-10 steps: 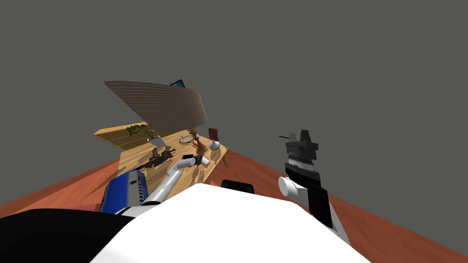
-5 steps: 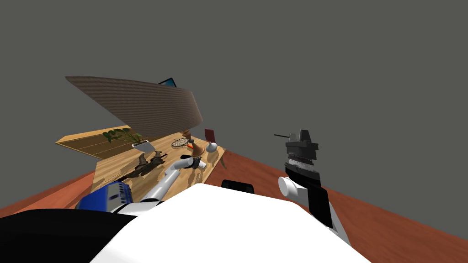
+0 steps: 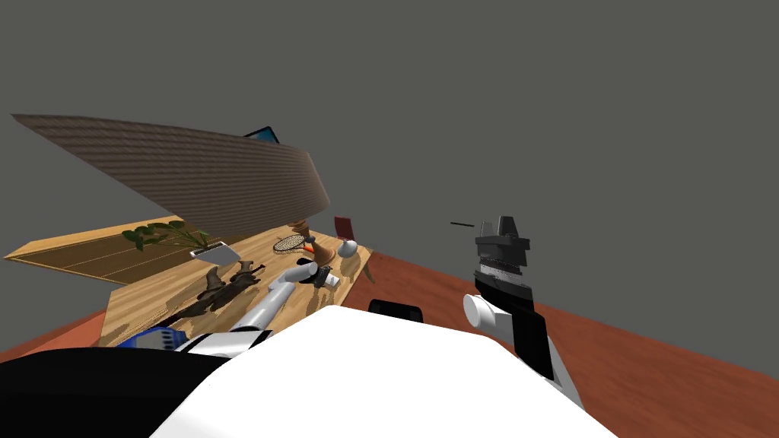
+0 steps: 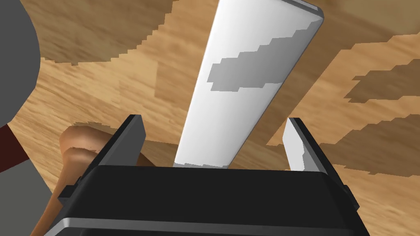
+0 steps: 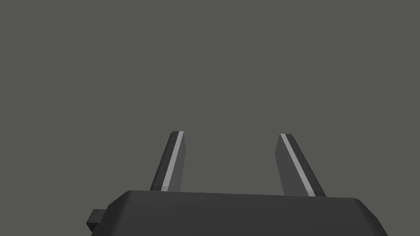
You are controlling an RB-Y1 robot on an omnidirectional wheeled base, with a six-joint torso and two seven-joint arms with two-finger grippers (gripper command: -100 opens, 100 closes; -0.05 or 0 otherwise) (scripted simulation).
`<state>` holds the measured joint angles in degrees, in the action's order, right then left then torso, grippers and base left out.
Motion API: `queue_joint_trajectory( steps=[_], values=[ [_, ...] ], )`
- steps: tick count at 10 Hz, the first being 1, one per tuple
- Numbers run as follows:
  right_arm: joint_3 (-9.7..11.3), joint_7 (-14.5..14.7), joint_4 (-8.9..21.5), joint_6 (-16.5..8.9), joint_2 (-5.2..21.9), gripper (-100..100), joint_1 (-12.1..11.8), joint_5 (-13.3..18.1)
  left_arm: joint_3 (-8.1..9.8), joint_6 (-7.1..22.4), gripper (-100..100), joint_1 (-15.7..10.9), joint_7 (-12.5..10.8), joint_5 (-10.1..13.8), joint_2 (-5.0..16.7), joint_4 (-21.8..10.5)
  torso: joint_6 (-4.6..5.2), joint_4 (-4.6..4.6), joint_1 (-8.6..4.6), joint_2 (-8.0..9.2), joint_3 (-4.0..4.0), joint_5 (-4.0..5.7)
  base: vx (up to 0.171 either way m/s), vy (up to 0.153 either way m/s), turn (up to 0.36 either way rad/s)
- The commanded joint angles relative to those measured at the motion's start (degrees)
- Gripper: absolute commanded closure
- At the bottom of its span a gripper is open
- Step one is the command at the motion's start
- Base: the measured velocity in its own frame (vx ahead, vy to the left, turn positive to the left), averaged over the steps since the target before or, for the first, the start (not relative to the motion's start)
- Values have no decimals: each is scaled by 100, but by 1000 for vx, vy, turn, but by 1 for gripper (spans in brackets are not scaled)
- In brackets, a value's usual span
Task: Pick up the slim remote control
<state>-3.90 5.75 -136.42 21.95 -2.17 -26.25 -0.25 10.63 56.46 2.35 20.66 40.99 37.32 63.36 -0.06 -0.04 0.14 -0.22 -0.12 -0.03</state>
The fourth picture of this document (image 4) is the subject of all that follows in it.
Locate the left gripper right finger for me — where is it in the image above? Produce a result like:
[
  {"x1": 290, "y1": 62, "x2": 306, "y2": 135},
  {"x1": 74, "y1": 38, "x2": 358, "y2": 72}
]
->
[{"x1": 282, "y1": 117, "x2": 336, "y2": 175}]

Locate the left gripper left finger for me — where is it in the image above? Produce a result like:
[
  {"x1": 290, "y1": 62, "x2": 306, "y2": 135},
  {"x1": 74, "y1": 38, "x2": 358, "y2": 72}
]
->
[{"x1": 94, "y1": 114, "x2": 147, "y2": 167}]

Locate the white flat long bar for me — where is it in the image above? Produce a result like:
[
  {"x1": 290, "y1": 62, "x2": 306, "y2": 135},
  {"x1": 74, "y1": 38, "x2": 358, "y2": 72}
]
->
[{"x1": 173, "y1": 0, "x2": 325, "y2": 170}]

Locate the grey rounded shape red band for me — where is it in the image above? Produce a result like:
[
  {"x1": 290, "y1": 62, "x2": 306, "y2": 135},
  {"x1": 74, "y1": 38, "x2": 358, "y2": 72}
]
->
[{"x1": 0, "y1": 0, "x2": 54, "y2": 236}]

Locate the tan wooden handle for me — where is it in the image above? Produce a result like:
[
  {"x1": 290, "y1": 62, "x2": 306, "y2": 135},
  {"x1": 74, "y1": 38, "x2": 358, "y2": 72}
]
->
[{"x1": 31, "y1": 125, "x2": 155, "y2": 236}]

